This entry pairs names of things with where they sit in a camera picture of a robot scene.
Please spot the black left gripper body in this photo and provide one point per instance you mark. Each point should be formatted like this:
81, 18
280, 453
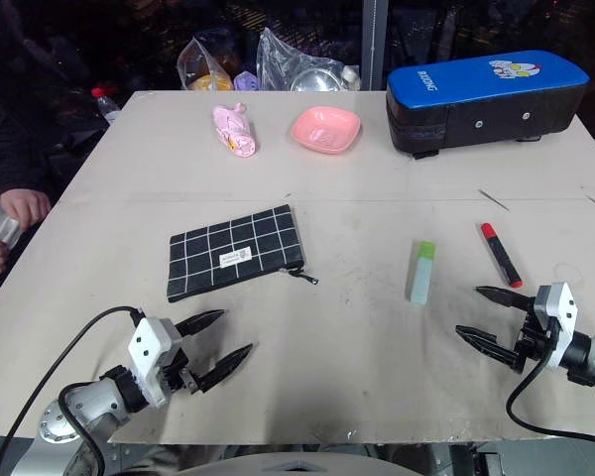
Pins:
177, 373

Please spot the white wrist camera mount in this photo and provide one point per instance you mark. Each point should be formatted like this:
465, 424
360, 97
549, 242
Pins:
558, 305
149, 347

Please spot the pink square bowl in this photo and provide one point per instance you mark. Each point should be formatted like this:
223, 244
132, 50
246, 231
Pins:
325, 130

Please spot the person in dark jacket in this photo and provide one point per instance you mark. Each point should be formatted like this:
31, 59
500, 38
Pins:
15, 124

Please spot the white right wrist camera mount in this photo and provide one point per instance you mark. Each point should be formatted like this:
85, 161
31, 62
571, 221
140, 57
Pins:
558, 305

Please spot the black grid pencil pouch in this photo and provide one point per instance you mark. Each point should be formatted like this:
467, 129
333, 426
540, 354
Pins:
233, 253

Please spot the purple plastic bag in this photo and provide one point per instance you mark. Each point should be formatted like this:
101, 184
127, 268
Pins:
245, 81

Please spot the clear crumpled plastic bag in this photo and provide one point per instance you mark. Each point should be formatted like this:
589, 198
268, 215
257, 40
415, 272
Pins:
282, 57

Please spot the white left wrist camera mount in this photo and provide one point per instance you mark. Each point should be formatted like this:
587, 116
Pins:
149, 347

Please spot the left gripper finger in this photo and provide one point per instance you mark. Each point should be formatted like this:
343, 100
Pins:
223, 368
201, 322

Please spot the grey rounded robot body shape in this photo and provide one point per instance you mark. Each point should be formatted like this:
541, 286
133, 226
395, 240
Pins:
302, 466

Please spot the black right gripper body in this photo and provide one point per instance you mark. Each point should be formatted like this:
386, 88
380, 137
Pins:
533, 344

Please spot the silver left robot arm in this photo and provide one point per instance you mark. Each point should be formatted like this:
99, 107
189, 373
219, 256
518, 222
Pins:
91, 404

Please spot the red-capped plastic bottle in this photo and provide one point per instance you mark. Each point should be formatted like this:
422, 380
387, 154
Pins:
106, 104

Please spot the red and black marker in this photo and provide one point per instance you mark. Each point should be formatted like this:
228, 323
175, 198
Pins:
500, 255

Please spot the blue and black padded box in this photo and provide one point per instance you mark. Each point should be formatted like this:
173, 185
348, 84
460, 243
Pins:
476, 106

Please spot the steel bowl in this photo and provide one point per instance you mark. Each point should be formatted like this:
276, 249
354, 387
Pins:
311, 82

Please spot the pink folded umbrella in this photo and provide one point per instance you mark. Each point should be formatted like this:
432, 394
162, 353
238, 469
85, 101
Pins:
234, 130

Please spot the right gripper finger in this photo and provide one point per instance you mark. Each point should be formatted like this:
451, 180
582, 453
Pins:
508, 297
486, 344

